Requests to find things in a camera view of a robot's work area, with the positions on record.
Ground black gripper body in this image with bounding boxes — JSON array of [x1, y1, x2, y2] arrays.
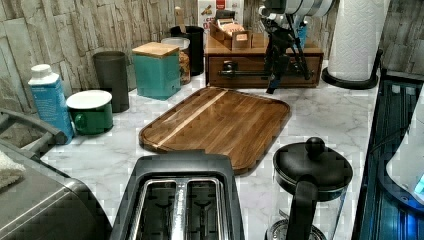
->
[[261, 14, 299, 58]]

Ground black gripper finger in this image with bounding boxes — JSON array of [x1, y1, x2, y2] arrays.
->
[[266, 54, 290, 94], [291, 39, 310, 80]]

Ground wooden drawer front black handle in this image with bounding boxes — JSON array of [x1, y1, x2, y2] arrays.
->
[[206, 55, 322, 88]]

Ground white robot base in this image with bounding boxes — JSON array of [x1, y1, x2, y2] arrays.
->
[[379, 91, 424, 214]]

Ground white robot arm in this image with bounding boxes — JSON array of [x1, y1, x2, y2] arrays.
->
[[259, 0, 335, 94]]

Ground wooden drawer box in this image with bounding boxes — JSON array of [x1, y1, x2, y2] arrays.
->
[[205, 33, 323, 86]]

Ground blue spice shaker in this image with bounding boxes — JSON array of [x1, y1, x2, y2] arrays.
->
[[298, 21, 308, 48]]

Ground wooden tea bag organizer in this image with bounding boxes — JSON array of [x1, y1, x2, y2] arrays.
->
[[209, 18, 252, 50]]

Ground black paper towel holder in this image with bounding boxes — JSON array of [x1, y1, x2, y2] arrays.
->
[[321, 49, 383, 90]]

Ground white paper towel roll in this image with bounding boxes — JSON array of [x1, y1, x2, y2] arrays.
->
[[327, 0, 391, 82]]

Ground white red cardboard box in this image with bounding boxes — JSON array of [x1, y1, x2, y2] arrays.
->
[[197, 0, 244, 32]]

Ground wooden cutting board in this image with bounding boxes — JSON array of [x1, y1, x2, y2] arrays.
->
[[139, 87, 291, 174]]

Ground black utensil holder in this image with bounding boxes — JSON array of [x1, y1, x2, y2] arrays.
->
[[170, 26, 204, 76]]

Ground glass jar white lid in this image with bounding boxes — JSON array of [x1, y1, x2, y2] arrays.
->
[[162, 37, 191, 85]]

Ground black glass french press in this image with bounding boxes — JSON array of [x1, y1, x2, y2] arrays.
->
[[265, 137, 353, 240]]

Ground teal canister wooden lid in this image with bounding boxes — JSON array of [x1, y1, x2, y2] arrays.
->
[[132, 42, 181, 100]]

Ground dark grey tall cup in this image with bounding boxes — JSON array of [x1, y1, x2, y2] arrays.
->
[[93, 51, 129, 113]]

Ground black two-slot toaster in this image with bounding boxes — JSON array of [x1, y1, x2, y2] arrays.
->
[[110, 150, 245, 240]]

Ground green enamel mug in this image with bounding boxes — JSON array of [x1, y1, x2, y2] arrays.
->
[[66, 90, 113, 135]]

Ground blue white carton bottle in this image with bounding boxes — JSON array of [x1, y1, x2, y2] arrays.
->
[[28, 64, 74, 144]]

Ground stainless steel appliance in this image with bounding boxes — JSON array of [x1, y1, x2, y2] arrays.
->
[[0, 145, 112, 240]]

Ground white folded cloth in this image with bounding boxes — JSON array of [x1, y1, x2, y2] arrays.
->
[[0, 152, 26, 188]]

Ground wooden utensil handle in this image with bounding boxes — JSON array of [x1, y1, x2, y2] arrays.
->
[[174, 6, 186, 34]]

